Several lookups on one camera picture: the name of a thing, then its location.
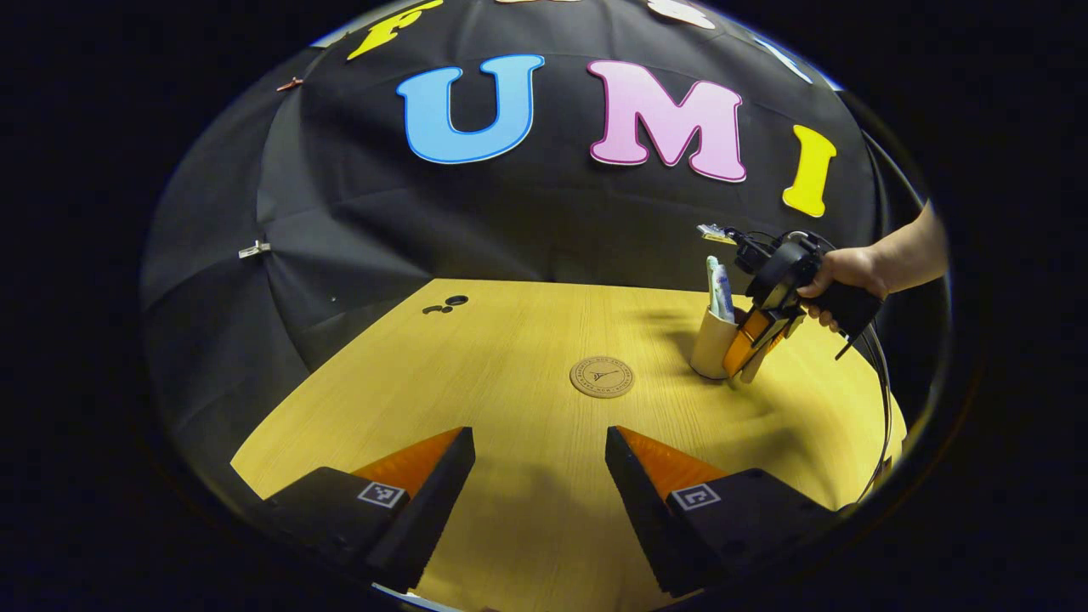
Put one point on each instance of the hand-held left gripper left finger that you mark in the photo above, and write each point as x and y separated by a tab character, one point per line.
442	484

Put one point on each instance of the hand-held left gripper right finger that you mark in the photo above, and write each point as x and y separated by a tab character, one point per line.
633	489

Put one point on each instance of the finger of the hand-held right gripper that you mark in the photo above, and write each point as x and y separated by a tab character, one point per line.
744	348

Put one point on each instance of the beige cup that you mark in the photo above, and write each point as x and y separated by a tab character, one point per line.
707	348

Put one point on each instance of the white toothpaste tube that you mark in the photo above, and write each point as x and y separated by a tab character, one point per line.
725	293

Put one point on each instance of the light blue toothbrush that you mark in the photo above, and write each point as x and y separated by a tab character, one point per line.
712	280

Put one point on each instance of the round cork coaster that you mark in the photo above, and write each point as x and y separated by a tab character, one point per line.
602	376

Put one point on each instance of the wooden desktop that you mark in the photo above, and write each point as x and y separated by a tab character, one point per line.
527	425

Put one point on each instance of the black backdrop cloth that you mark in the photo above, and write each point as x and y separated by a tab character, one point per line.
510	221

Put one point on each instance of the white cloth clip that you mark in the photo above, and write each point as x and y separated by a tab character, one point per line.
253	249

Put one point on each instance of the red cloth clip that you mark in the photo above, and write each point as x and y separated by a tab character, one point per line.
289	84

